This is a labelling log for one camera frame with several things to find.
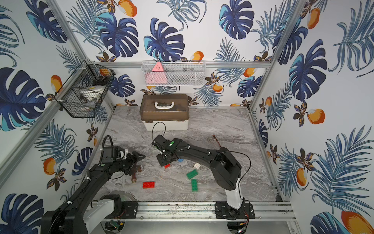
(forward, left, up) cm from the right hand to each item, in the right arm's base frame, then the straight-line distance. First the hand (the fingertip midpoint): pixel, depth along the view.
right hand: (163, 160), depth 85 cm
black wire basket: (+46, +53, +27) cm, 75 cm away
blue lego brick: (-11, -12, +23) cm, 28 cm away
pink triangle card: (+42, +5, +29) cm, 51 cm away
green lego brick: (-5, -17, -7) cm, 19 cm away
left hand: (-1, +12, +3) cm, 12 cm away
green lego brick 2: (-12, -18, -7) cm, 22 cm away
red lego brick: (-12, +8, -6) cm, 16 cm away
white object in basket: (+25, +39, +29) cm, 54 cm away
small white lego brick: (-1, -19, -5) cm, 20 cm away
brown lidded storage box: (+27, -4, +14) cm, 31 cm away
